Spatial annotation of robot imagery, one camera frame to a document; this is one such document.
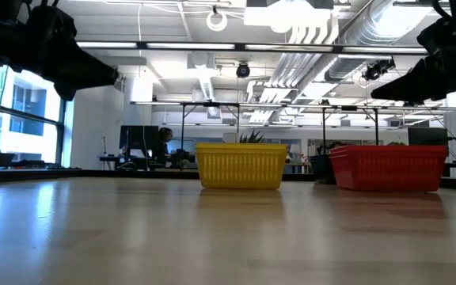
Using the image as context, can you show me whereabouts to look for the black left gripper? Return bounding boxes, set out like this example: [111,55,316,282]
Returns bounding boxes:
[21,3,119,102]

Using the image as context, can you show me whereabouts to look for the yellow slotted plastic basket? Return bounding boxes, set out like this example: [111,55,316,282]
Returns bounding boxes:
[196,145,287,190]
[195,142,288,147]

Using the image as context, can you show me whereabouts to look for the black track spotlight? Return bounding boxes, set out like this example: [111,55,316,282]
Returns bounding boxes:
[361,58,397,82]

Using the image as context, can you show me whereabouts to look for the black computer monitor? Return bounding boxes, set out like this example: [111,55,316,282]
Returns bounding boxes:
[119,124,160,159]
[407,126,450,146]

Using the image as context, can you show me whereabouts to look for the person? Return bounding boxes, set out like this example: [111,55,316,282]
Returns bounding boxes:
[156,127,174,167]

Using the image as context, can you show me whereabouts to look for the dark laptop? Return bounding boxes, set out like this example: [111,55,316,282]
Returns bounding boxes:
[0,152,17,168]

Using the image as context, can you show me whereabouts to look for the dark window frame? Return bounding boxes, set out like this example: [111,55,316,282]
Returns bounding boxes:
[0,59,74,169]

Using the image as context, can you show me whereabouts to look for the black background rig frame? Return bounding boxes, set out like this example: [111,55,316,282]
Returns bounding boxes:
[179,101,241,151]
[321,104,380,146]

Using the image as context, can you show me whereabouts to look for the white coiled cable ring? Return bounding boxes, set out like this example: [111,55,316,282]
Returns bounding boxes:
[205,9,229,32]

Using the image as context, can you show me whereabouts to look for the black overhead camera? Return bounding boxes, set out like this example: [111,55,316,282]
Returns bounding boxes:
[235,62,252,79]

